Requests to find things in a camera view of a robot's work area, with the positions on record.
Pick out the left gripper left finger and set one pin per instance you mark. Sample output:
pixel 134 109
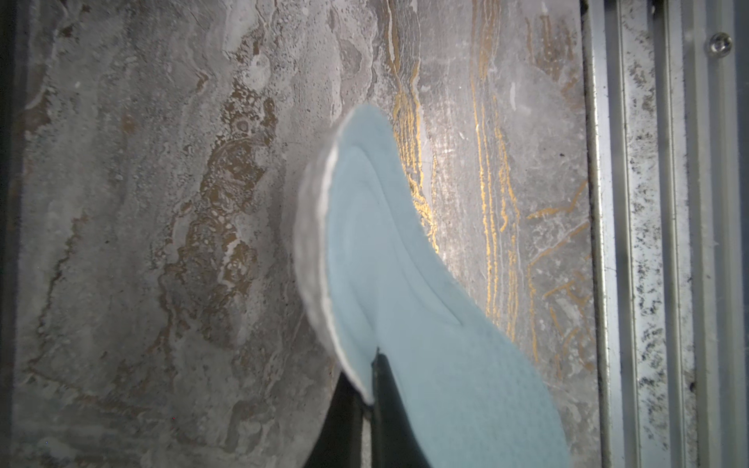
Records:
pixel 339 444

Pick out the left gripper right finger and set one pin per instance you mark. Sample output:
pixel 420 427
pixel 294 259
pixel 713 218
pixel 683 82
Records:
pixel 393 441

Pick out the light blue insole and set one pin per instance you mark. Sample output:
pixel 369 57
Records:
pixel 371 283

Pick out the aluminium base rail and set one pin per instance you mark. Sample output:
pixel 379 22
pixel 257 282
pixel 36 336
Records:
pixel 666 86

